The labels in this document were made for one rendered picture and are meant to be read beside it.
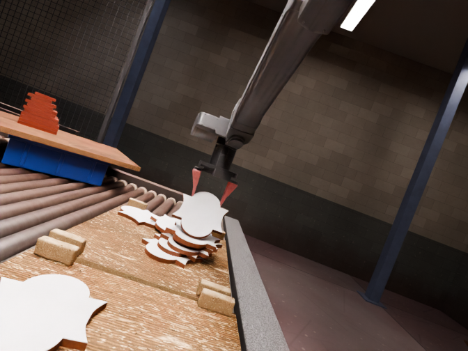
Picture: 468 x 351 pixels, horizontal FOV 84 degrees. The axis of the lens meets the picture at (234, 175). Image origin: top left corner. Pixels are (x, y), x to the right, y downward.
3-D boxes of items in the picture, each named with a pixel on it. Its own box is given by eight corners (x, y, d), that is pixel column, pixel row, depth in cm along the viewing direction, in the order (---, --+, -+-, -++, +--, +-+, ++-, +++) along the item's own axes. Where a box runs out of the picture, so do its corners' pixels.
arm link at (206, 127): (246, 143, 60) (253, 112, 63) (199, 124, 56) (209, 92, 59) (227, 159, 70) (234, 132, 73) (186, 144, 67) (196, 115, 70)
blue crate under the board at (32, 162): (92, 170, 125) (99, 150, 125) (102, 187, 100) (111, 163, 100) (10, 147, 106) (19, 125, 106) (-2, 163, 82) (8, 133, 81)
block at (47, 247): (76, 262, 42) (81, 246, 42) (69, 267, 41) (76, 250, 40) (38, 250, 42) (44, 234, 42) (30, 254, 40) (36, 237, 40)
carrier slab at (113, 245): (223, 244, 87) (225, 240, 87) (229, 317, 46) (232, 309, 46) (122, 208, 84) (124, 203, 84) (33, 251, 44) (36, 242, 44)
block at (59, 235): (83, 253, 46) (88, 238, 46) (78, 256, 44) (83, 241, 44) (50, 241, 46) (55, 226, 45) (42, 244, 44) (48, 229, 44)
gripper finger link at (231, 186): (202, 198, 73) (214, 167, 72) (226, 207, 73) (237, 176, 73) (200, 203, 66) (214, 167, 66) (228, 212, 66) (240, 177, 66)
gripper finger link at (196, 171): (185, 193, 72) (197, 161, 72) (209, 201, 73) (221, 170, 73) (182, 196, 65) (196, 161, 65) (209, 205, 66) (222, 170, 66)
